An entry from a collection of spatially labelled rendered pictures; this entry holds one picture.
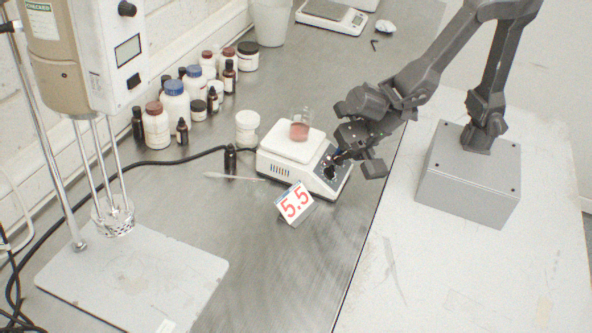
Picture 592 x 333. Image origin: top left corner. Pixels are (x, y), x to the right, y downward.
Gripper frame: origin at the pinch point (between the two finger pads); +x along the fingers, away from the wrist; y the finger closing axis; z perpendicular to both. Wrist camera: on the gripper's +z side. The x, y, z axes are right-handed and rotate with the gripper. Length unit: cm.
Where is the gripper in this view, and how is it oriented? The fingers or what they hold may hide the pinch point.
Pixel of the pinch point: (345, 150)
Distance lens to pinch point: 100.9
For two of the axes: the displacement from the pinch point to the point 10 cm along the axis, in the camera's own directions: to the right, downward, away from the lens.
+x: -5.5, 4.7, 6.9
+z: -7.5, 0.7, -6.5
